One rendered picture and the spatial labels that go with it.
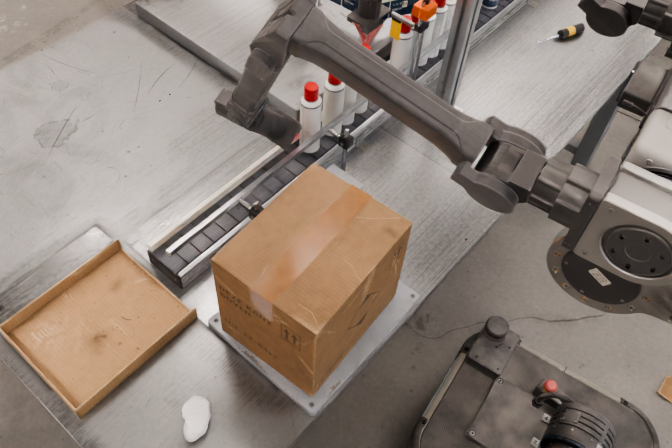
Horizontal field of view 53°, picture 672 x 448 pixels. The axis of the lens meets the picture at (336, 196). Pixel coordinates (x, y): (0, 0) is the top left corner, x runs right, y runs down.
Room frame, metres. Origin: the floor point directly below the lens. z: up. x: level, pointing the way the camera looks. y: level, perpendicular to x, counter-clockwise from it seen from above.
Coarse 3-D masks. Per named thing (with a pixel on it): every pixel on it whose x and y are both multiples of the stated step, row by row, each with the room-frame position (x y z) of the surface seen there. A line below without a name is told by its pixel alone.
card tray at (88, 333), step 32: (96, 256) 0.79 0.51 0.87; (128, 256) 0.82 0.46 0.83; (64, 288) 0.72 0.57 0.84; (96, 288) 0.73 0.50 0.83; (128, 288) 0.74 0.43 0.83; (160, 288) 0.74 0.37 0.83; (32, 320) 0.64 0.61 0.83; (64, 320) 0.65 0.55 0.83; (96, 320) 0.65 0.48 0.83; (128, 320) 0.66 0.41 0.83; (160, 320) 0.67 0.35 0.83; (192, 320) 0.67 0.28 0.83; (32, 352) 0.57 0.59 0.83; (64, 352) 0.58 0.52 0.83; (96, 352) 0.58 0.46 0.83; (128, 352) 0.59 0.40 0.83; (64, 384) 0.51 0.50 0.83; (96, 384) 0.52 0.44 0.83
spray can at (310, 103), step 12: (312, 84) 1.17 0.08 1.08; (312, 96) 1.15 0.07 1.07; (300, 108) 1.15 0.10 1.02; (312, 108) 1.14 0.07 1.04; (300, 120) 1.15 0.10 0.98; (312, 120) 1.14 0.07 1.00; (300, 132) 1.15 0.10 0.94; (312, 132) 1.14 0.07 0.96; (300, 144) 1.15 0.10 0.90; (312, 144) 1.14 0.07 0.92
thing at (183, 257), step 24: (504, 0) 1.87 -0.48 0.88; (480, 24) 1.73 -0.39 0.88; (360, 120) 1.27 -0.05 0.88; (336, 144) 1.18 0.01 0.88; (264, 168) 1.08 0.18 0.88; (288, 168) 1.08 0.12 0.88; (264, 192) 1.00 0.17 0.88; (240, 216) 0.93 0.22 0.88; (168, 240) 0.84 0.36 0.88; (192, 240) 0.85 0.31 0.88; (216, 240) 0.85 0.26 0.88; (168, 264) 0.78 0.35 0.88
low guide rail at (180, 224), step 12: (264, 156) 1.09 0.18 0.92; (252, 168) 1.04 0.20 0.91; (240, 180) 1.01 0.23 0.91; (216, 192) 0.96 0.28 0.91; (228, 192) 0.98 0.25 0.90; (204, 204) 0.92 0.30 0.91; (192, 216) 0.89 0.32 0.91; (168, 228) 0.85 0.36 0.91; (180, 228) 0.86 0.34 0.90; (156, 240) 0.82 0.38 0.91
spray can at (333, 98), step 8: (328, 80) 1.22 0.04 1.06; (336, 80) 1.21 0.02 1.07; (328, 88) 1.21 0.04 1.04; (336, 88) 1.21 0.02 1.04; (344, 88) 1.22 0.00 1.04; (328, 96) 1.20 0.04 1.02; (336, 96) 1.20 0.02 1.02; (328, 104) 1.20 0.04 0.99; (336, 104) 1.20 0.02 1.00; (328, 112) 1.20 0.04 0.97; (336, 112) 1.20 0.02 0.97; (328, 120) 1.20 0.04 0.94; (336, 128) 1.20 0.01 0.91; (328, 136) 1.20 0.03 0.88
